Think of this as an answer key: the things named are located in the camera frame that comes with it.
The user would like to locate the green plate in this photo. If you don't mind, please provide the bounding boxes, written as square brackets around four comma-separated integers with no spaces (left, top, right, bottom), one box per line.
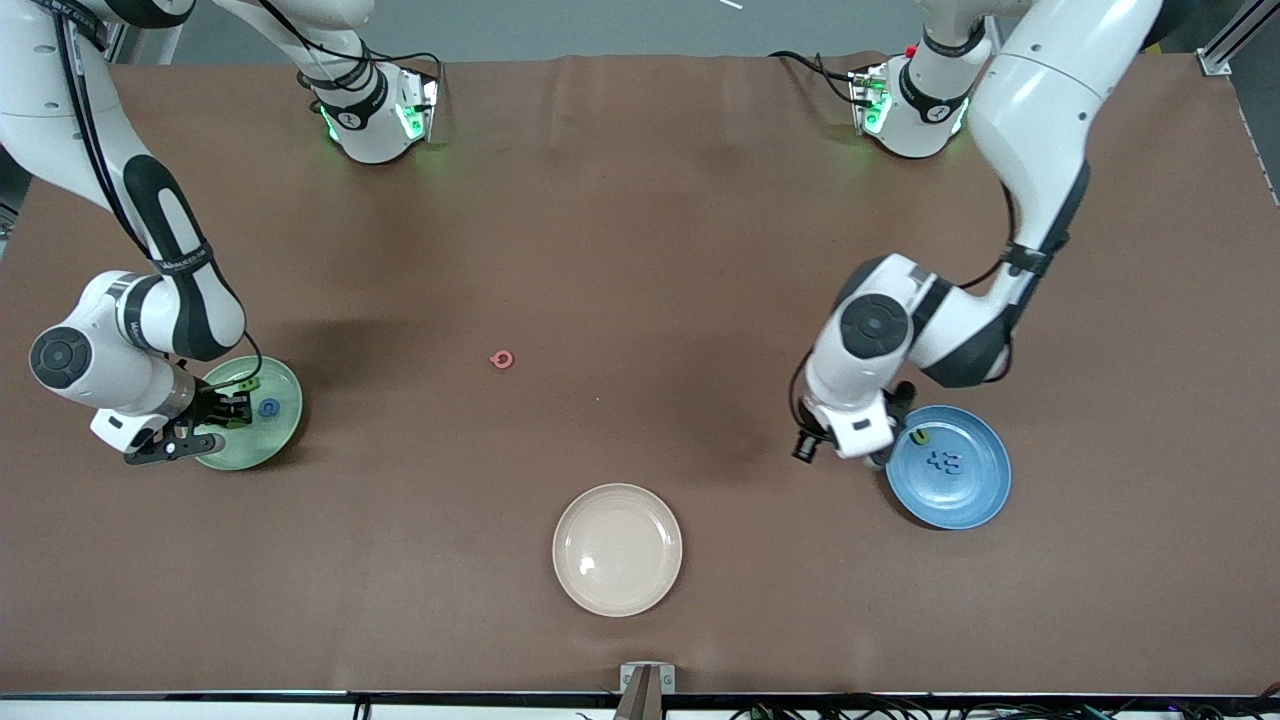
[190,355,304,472]

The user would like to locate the blue plate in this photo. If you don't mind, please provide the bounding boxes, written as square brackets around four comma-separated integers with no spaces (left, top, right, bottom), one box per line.
[886,404,1013,531]

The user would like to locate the beige plate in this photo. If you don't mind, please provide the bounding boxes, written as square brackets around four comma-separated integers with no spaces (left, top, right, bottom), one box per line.
[552,483,684,618]

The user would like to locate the brown table cover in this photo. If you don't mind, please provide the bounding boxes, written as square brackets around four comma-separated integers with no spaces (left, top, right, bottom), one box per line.
[0,50,1280,696]

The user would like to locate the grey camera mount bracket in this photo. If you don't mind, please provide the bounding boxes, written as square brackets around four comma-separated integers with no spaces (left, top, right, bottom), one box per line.
[615,662,677,720]

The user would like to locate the aluminium frame post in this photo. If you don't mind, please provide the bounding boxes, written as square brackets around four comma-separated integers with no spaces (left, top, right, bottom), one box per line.
[105,20,186,66]
[1197,0,1263,76]

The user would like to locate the black left arm base cable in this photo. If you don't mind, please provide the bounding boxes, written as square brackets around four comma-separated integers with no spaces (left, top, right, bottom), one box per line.
[768,50,863,104]

